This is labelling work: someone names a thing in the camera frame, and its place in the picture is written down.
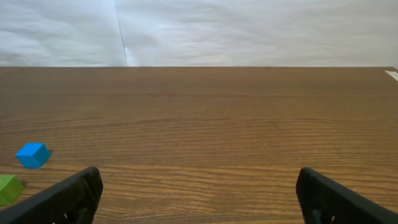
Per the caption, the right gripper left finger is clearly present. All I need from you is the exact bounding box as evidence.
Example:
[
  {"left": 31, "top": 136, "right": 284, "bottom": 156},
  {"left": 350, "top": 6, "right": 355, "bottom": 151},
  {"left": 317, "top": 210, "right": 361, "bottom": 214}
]
[{"left": 0, "top": 166, "right": 104, "bottom": 224}]

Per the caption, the green cube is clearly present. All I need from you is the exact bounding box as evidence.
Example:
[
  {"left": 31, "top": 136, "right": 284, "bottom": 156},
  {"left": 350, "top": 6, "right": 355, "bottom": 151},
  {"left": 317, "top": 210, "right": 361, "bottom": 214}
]
[{"left": 0, "top": 174, "right": 25, "bottom": 206}]

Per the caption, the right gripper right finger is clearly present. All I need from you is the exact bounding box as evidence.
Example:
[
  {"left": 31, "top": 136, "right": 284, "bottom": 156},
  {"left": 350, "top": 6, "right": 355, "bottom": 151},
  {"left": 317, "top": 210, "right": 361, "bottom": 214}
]
[{"left": 295, "top": 167, "right": 398, "bottom": 224}]

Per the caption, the blue cube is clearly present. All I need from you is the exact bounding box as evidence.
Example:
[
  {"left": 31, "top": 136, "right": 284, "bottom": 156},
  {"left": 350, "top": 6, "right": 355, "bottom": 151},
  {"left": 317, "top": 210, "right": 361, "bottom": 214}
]
[{"left": 14, "top": 142, "right": 52, "bottom": 169}]

